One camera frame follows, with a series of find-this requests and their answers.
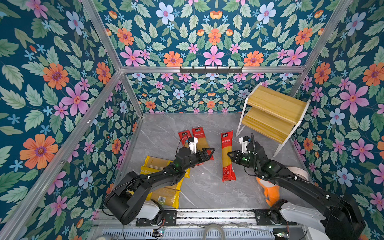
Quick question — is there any orange shark plush toy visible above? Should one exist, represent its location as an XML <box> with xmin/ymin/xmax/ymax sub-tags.
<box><xmin>256</xmin><ymin>177</ymin><xmax>280</xmax><ymax>207</ymax></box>

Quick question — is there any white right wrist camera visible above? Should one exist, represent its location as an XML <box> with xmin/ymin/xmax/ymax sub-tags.
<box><xmin>239</xmin><ymin>136</ymin><xmax>250</xmax><ymax>154</ymax></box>

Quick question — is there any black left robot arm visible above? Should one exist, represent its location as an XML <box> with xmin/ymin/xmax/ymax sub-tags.
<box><xmin>105</xmin><ymin>148</ymin><xmax>215</xmax><ymax>225</ymax></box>

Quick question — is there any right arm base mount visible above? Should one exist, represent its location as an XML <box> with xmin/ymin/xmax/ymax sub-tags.
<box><xmin>252</xmin><ymin>209</ymin><xmax>298</xmax><ymax>226</ymax></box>

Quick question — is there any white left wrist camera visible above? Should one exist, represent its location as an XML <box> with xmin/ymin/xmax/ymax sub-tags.
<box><xmin>188</xmin><ymin>137</ymin><xmax>198</xmax><ymax>154</ymax></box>

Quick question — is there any wooden two-tier shelf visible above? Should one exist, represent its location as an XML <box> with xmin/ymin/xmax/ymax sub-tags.
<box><xmin>236</xmin><ymin>83</ymin><xmax>311</xmax><ymax>157</ymax></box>

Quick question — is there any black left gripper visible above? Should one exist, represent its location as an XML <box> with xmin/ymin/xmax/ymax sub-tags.
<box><xmin>182</xmin><ymin>147</ymin><xmax>216</xmax><ymax>173</ymax></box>

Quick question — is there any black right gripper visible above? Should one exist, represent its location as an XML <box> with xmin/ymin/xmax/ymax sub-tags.
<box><xmin>226</xmin><ymin>149</ymin><xmax>259</xmax><ymax>172</ymax></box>

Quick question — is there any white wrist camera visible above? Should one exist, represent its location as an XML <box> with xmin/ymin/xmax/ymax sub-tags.
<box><xmin>188</xmin><ymin>137</ymin><xmax>198</xmax><ymax>154</ymax></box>
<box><xmin>239</xmin><ymin>136</ymin><xmax>250</xmax><ymax>154</ymax></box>

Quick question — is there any yellow pasta bag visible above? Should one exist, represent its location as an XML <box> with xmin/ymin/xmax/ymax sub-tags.
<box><xmin>146</xmin><ymin>188</ymin><xmax>181</xmax><ymax>209</ymax></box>
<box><xmin>127</xmin><ymin>170</ymin><xmax>185</xmax><ymax>196</ymax></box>
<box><xmin>141</xmin><ymin>156</ymin><xmax>173</xmax><ymax>174</ymax></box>

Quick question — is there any yellow pasta bag middle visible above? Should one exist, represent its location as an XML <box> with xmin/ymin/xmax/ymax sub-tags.
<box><xmin>127</xmin><ymin>170</ymin><xmax>185</xmax><ymax>196</ymax></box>

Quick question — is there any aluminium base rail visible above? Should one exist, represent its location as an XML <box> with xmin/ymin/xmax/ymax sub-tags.
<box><xmin>92</xmin><ymin>208</ymin><xmax>340</xmax><ymax>229</ymax></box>

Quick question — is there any aluminium frame post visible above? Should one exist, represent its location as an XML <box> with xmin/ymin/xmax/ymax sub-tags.
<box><xmin>82</xmin><ymin>0</ymin><xmax>143</xmax><ymax>119</ymax></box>

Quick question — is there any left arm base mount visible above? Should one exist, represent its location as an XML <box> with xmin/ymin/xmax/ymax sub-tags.
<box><xmin>136</xmin><ymin>210</ymin><xmax>178</xmax><ymax>228</ymax></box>

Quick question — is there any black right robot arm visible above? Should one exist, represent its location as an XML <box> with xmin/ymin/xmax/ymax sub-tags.
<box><xmin>228</xmin><ymin>142</ymin><xmax>366</xmax><ymax>240</ymax></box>

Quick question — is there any red spaghetti bag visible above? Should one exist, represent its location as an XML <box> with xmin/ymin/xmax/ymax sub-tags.
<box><xmin>192</xmin><ymin>127</ymin><xmax>210</xmax><ymax>151</ymax></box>
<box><xmin>179</xmin><ymin>130</ymin><xmax>192</xmax><ymax>148</ymax></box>
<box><xmin>221</xmin><ymin>131</ymin><xmax>237</xmax><ymax>182</ymax></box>

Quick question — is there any yellow pasta bag top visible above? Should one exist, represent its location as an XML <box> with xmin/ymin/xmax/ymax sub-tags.
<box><xmin>141</xmin><ymin>156</ymin><xmax>173</xmax><ymax>174</ymax></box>

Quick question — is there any black hook rail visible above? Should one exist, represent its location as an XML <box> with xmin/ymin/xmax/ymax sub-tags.
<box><xmin>179</xmin><ymin>66</ymin><xmax>243</xmax><ymax>75</ymax></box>

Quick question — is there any yellow pasta bag bottom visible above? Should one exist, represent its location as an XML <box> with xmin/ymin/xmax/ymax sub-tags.
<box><xmin>146</xmin><ymin>188</ymin><xmax>181</xmax><ymax>209</ymax></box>

